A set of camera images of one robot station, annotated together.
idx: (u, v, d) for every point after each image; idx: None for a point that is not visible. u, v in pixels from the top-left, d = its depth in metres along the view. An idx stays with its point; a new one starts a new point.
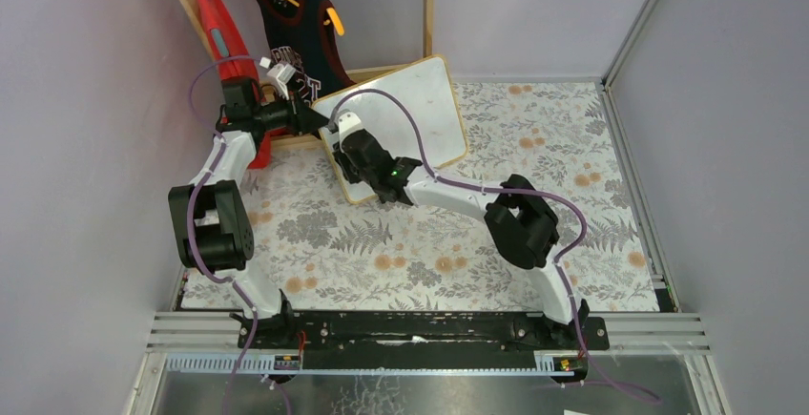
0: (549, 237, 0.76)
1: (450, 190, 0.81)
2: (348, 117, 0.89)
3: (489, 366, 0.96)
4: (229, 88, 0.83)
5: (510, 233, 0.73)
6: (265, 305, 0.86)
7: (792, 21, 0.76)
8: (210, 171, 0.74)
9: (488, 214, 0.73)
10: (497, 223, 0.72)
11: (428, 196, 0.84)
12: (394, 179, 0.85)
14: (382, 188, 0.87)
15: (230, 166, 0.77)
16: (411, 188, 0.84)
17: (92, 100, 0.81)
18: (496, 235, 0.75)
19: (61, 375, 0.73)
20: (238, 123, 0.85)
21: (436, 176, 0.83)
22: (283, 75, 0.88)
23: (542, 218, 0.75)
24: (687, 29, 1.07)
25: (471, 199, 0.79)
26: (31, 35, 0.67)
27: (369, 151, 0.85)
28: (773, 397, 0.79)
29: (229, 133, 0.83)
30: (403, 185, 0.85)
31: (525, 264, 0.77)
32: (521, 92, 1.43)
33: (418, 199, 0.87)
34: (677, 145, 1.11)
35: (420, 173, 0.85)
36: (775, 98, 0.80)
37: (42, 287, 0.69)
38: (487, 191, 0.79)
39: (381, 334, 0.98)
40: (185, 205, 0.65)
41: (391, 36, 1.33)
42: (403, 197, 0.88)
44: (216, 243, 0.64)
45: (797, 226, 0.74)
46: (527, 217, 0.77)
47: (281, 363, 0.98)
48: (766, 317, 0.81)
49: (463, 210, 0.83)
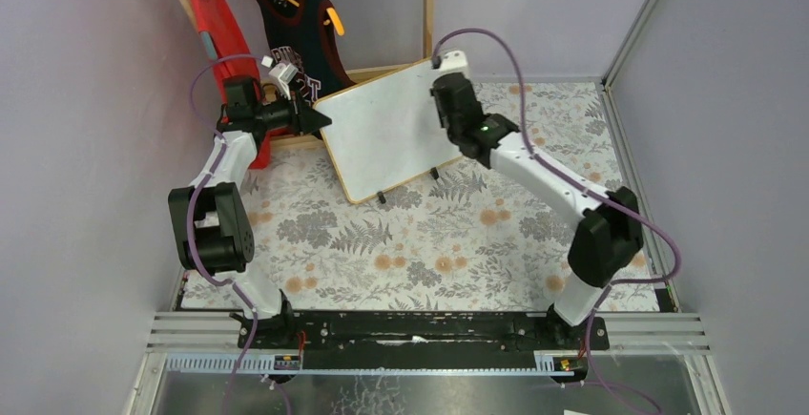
0: (627, 262, 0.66)
1: (546, 175, 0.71)
2: (456, 56, 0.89)
3: (489, 366, 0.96)
4: (230, 87, 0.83)
5: (597, 249, 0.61)
6: (265, 306, 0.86)
7: (792, 23, 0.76)
8: (210, 174, 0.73)
9: (586, 220, 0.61)
10: (591, 235, 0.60)
11: (517, 171, 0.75)
12: (482, 136, 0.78)
14: (466, 139, 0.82)
15: (230, 169, 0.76)
16: (500, 152, 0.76)
17: (92, 100, 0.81)
18: (579, 238, 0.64)
19: (62, 375, 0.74)
20: (238, 123, 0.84)
21: (536, 154, 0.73)
22: (286, 74, 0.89)
23: (632, 244, 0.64)
24: (686, 30, 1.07)
25: (568, 197, 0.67)
26: (31, 37, 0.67)
27: (461, 96, 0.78)
28: (774, 397, 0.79)
29: (229, 133, 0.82)
30: (489, 147, 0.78)
31: (584, 274, 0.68)
32: (521, 92, 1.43)
33: (498, 166, 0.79)
34: (676, 145, 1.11)
35: (513, 142, 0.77)
36: (775, 99, 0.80)
37: (42, 287, 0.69)
38: (588, 194, 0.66)
39: (381, 334, 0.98)
40: (186, 206, 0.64)
41: (391, 36, 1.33)
42: (484, 158, 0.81)
44: (216, 246, 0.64)
45: (796, 226, 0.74)
46: (615, 234, 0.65)
47: (282, 363, 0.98)
48: (766, 317, 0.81)
49: (549, 201, 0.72)
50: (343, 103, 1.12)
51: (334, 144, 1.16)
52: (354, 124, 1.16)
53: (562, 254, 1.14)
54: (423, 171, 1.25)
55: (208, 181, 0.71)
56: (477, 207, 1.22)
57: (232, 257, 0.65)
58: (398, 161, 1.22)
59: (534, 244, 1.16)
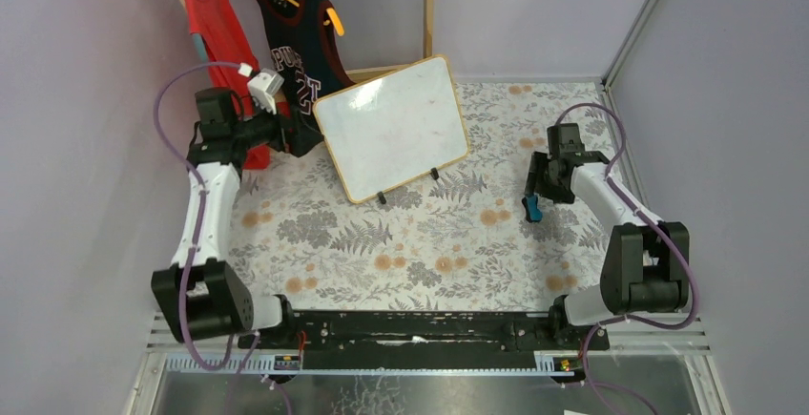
0: (655, 305, 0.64)
1: (610, 193, 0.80)
2: None
3: (490, 366, 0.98)
4: (204, 103, 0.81)
5: (624, 263, 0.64)
6: (270, 322, 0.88)
7: (793, 22, 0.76)
8: (195, 246, 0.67)
9: (620, 228, 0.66)
10: (620, 239, 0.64)
11: (588, 188, 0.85)
12: (575, 158, 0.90)
14: (558, 158, 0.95)
15: (215, 229, 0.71)
16: (581, 170, 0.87)
17: (91, 100, 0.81)
18: (611, 253, 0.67)
19: (62, 374, 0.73)
20: (215, 147, 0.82)
21: (609, 177, 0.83)
22: (272, 85, 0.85)
23: (669, 286, 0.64)
24: (687, 29, 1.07)
25: (617, 210, 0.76)
26: (32, 37, 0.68)
27: (571, 133, 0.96)
28: (775, 398, 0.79)
29: (204, 168, 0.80)
30: (575, 166, 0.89)
31: (610, 303, 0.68)
32: (521, 92, 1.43)
33: (575, 184, 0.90)
34: (676, 145, 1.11)
35: (598, 168, 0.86)
36: (776, 98, 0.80)
37: (43, 285, 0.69)
38: (637, 213, 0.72)
39: (381, 334, 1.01)
40: (176, 292, 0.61)
41: (391, 35, 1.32)
42: (569, 177, 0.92)
44: (211, 319, 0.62)
45: (796, 225, 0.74)
46: (656, 273, 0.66)
47: (282, 363, 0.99)
48: (766, 317, 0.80)
49: (607, 219, 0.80)
50: (344, 102, 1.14)
51: (334, 143, 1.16)
52: (355, 123, 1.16)
53: (562, 254, 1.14)
54: (423, 171, 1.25)
55: (194, 257, 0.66)
56: (477, 207, 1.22)
57: (231, 325, 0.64)
58: (398, 160, 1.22)
59: (535, 244, 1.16)
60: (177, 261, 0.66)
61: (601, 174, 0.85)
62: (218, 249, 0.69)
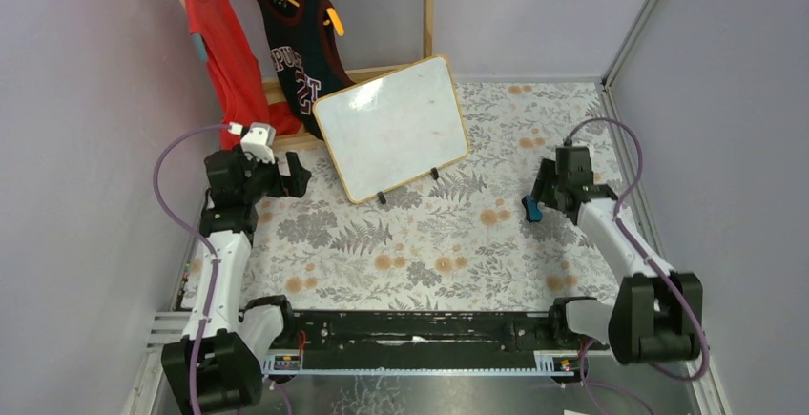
0: (667, 358, 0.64)
1: (620, 238, 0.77)
2: None
3: (490, 366, 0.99)
4: (215, 173, 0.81)
5: (634, 318, 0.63)
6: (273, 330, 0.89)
7: (793, 23, 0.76)
8: (206, 318, 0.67)
9: (631, 280, 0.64)
10: (632, 293, 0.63)
11: (595, 226, 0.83)
12: (582, 192, 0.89)
14: (566, 191, 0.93)
15: (226, 301, 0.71)
16: (588, 207, 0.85)
17: (91, 100, 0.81)
18: (621, 305, 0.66)
19: (61, 375, 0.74)
20: (227, 216, 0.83)
21: (618, 218, 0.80)
22: (268, 139, 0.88)
23: (679, 339, 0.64)
24: (687, 30, 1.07)
25: (629, 257, 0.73)
26: (32, 38, 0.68)
27: (579, 159, 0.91)
28: (775, 398, 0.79)
29: (217, 238, 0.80)
30: (582, 199, 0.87)
31: (618, 352, 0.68)
32: (521, 92, 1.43)
33: (582, 220, 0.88)
34: (676, 145, 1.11)
35: (606, 204, 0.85)
36: (776, 98, 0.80)
37: (43, 285, 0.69)
38: (649, 261, 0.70)
39: (381, 334, 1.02)
40: (185, 365, 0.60)
41: (391, 35, 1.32)
42: (574, 212, 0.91)
44: (215, 393, 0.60)
45: (797, 225, 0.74)
46: (668, 322, 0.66)
47: (281, 363, 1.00)
48: (767, 317, 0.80)
49: (615, 262, 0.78)
50: (344, 102, 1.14)
51: (334, 143, 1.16)
52: (355, 123, 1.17)
53: (562, 254, 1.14)
54: (423, 171, 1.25)
55: (204, 329, 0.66)
56: (477, 207, 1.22)
57: (237, 400, 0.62)
58: (398, 160, 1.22)
59: (535, 244, 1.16)
60: (187, 334, 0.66)
61: (609, 213, 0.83)
62: (229, 321, 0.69)
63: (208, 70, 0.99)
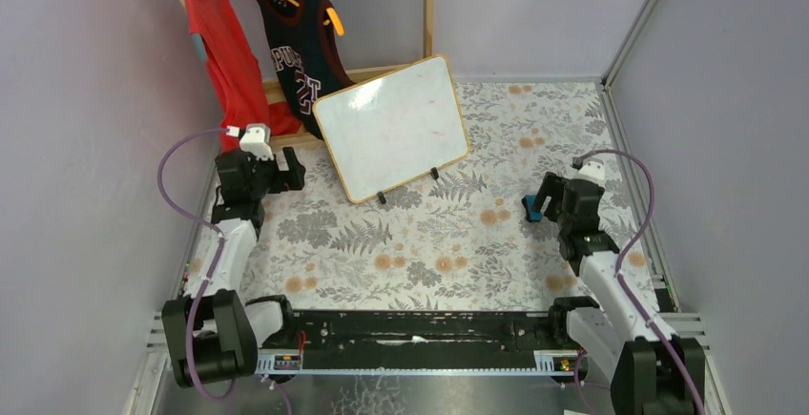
0: None
1: (621, 294, 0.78)
2: (592, 165, 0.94)
3: (489, 366, 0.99)
4: (225, 171, 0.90)
5: (636, 383, 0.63)
6: (272, 326, 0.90)
7: (792, 22, 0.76)
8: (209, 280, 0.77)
9: (632, 345, 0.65)
10: (632, 358, 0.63)
11: (597, 280, 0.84)
12: (585, 244, 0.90)
14: (570, 239, 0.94)
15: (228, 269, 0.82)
16: (589, 259, 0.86)
17: (91, 99, 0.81)
18: (623, 370, 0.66)
19: (61, 374, 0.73)
20: (236, 209, 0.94)
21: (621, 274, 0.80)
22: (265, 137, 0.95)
23: (685, 404, 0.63)
24: (687, 29, 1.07)
25: (630, 319, 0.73)
26: (31, 37, 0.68)
27: (586, 207, 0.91)
28: (775, 398, 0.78)
29: (227, 224, 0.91)
30: (584, 252, 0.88)
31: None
32: (521, 92, 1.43)
33: (583, 271, 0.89)
34: (676, 145, 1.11)
35: (606, 258, 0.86)
36: (776, 97, 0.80)
37: (42, 284, 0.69)
38: (650, 324, 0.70)
39: (381, 334, 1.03)
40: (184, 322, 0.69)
41: (391, 35, 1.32)
42: (577, 262, 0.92)
44: (210, 363, 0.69)
45: (797, 225, 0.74)
46: (672, 387, 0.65)
47: (282, 363, 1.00)
48: (767, 316, 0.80)
49: (615, 319, 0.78)
50: (344, 102, 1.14)
51: (334, 143, 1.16)
52: (355, 123, 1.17)
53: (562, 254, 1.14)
54: (423, 171, 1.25)
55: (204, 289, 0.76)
56: (477, 207, 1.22)
57: (231, 369, 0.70)
58: (398, 160, 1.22)
59: (534, 244, 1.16)
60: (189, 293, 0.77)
61: (611, 267, 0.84)
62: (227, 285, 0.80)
63: (208, 70, 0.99)
